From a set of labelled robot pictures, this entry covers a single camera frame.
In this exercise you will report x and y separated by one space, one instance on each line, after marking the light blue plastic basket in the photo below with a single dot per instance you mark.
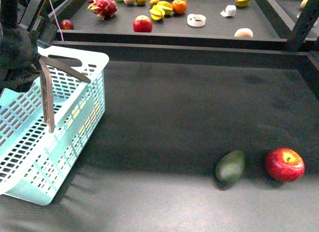
34 162

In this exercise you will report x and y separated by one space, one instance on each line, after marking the yellow mango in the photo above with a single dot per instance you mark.
83 119

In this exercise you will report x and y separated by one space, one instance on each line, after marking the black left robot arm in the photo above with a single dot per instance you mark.
20 39

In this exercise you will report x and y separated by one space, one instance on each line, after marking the red apple near mango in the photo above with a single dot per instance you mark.
284 165

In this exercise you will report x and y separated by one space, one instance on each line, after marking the green avocado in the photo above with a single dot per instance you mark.
231 167

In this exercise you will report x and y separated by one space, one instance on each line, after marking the red apple on shelf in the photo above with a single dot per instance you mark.
142 23

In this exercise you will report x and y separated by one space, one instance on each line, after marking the yellow starfruit front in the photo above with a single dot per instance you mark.
157 13

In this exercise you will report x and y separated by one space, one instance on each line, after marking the yellow starfruit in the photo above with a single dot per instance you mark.
242 3
166 7
157 13

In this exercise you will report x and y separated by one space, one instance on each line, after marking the yellow starfruit behind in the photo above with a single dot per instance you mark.
166 7

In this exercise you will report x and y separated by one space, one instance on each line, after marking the orange tangerine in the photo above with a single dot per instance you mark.
179 6

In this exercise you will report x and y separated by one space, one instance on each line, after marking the small yellow-brown fruit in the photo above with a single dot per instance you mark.
153 2

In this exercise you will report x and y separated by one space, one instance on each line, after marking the brown kiwi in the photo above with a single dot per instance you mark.
141 2

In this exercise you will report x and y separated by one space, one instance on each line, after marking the pale peach at shelf edge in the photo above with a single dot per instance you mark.
243 32

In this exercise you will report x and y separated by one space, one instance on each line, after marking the pink dragon fruit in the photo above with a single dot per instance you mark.
103 8

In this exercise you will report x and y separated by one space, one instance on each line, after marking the white crumpled foam net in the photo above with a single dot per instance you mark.
229 11

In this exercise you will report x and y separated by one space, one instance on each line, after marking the small dark red plum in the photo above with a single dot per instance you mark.
67 24

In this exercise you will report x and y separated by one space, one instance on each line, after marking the yellow starfruit far right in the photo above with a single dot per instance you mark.
242 3

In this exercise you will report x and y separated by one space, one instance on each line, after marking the pale fruit far right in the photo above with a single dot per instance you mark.
303 4

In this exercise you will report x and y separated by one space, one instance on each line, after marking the black metal shelf frame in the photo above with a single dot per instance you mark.
276 41

